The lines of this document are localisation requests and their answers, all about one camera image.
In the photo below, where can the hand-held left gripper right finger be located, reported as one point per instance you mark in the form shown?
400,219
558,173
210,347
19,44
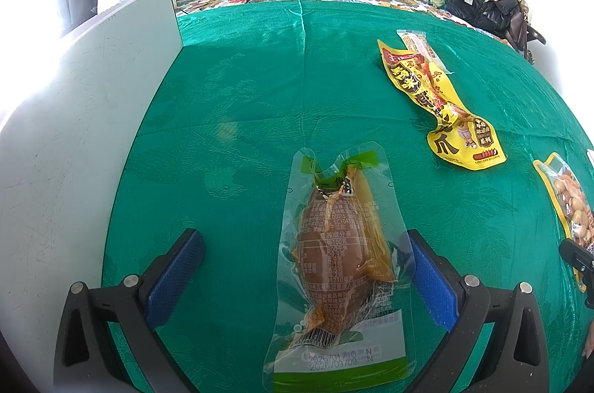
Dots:
431,281

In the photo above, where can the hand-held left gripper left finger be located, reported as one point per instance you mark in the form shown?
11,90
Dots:
174,277

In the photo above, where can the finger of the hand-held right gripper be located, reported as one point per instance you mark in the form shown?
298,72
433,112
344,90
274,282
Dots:
577,258

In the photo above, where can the clear peanut packet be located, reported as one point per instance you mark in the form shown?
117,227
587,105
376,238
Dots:
568,198

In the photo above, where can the green clear meat packet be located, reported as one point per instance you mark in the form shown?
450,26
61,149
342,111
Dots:
334,244

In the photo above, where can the white box with cork bottom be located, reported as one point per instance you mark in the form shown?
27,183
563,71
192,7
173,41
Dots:
69,142

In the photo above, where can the person's right hand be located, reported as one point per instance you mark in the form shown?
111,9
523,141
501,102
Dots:
589,342

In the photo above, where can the green cloth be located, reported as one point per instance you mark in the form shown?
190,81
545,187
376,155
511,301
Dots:
232,119

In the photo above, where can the yellow printed snack packet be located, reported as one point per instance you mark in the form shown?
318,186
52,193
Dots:
417,87

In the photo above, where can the dark brown bag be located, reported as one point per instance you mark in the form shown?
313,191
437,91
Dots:
522,31

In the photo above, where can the pale sausage stick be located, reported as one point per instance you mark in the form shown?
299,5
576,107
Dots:
420,45

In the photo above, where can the black clothing pile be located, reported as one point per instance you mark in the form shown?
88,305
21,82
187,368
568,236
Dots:
482,10

